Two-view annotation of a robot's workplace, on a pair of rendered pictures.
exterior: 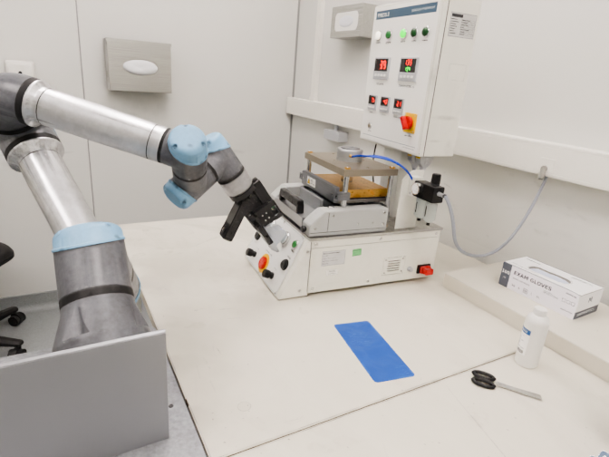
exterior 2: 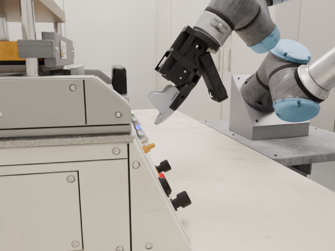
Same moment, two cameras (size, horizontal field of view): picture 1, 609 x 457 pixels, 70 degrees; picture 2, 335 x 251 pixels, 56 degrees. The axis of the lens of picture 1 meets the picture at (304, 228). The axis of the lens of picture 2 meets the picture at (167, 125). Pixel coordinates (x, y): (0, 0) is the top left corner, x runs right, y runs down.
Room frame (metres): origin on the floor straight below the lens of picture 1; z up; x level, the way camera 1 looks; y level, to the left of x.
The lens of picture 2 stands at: (1.77, 0.26, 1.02)
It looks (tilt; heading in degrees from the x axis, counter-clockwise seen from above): 12 degrees down; 194
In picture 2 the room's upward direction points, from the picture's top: straight up
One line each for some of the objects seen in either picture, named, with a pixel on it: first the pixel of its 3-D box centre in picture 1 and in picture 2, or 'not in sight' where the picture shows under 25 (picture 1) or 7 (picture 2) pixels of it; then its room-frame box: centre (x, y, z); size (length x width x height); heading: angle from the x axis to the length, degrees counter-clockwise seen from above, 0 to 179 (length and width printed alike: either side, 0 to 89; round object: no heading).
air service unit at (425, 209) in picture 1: (424, 197); not in sight; (1.20, -0.33, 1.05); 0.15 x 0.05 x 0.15; 25
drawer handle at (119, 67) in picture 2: (291, 199); (118, 77); (1.27, 0.05, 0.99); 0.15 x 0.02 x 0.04; 25
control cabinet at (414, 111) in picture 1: (402, 115); not in sight; (1.42, -0.28, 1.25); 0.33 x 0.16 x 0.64; 25
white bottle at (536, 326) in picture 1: (533, 335); not in sight; (0.88, -0.54, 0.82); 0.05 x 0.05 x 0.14
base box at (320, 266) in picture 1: (340, 244); (18, 166); (1.33, -0.12, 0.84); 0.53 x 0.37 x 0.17; 115
